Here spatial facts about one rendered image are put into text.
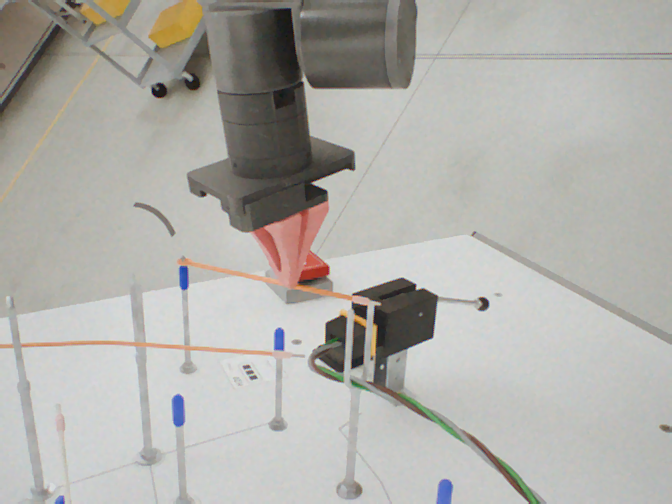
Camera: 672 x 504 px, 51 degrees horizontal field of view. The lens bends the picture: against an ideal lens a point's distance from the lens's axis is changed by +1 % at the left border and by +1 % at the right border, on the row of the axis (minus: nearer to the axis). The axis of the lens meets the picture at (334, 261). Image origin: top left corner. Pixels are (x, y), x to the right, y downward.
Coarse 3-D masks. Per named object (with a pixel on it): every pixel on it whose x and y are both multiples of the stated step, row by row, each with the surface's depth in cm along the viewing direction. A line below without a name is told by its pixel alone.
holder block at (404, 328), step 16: (368, 288) 56; (384, 288) 56; (400, 288) 56; (416, 288) 57; (352, 304) 55; (384, 304) 53; (400, 304) 53; (416, 304) 54; (432, 304) 55; (384, 320) 52; (400, 320) 53; (416, 320) 54; (432, 320) 56; (384, 336) 53; (400, 336) 54; (416, 336) 55; (432, 336) 57; (384, 352) 53
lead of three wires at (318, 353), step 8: (328, 344) 51; (336, 344) 51; (312, 352) 50; (320, 352) 50; (312, 360) 48; (312, 368) 47; (320, 368) 46; (328, 376) 45; (336, 376) 44; (352, 376) 44; (352, 384) 43; (360, 384) 43
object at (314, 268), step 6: (312, 252) 76; (306, 258) 75; (312, 258) 75; (318, 258) 75; (306, 264) 73; (312, 264) 73; (318, 264) 73; (324, 264) 73; (306, 270) 72; (312, 270) 72; (318, 270) 72; (324, 270) 73; (300, 276) 72; (306, 276) 72; (312, 276) 72; (318, 276) 73; (324, 276) 73; (300, 282) 73
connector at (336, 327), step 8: (360, 312) 54; (328, 320) 53; (336, 320) 53; (344, 320) 53; (376, 320) 53; (328, 328) 53; (336, 328) 52; (344, 328) 52; (360, 328) 52; (376, 328) 53; (328, 336) 52; (336, 336) 52; (344, 336) 51; (360, 336) 51; (376, 336) 53; (344, 344) 51; (352, 344) 51; (360, 344) 52; (376, 344) 53; (344, 352) 52; (352, 352) 51; (360, 352) 52
